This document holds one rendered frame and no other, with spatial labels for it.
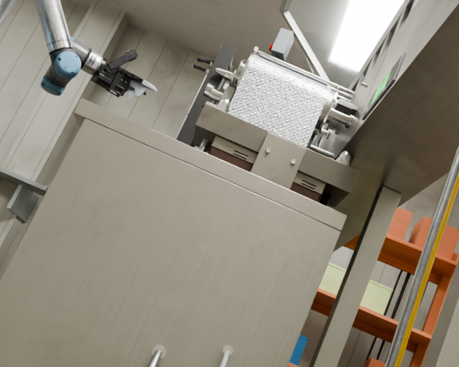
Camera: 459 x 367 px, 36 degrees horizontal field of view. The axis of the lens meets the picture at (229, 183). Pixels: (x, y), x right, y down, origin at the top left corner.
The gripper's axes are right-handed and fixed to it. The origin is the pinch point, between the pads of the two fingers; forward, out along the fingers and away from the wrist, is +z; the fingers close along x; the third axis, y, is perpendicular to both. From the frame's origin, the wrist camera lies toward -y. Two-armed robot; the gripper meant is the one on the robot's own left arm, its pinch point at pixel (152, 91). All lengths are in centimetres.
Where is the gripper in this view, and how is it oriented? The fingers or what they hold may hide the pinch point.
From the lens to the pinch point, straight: 242.9
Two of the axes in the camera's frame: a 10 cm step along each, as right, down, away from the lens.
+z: 8.2, 4.7, 3.4
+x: 3.6, 0.4, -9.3
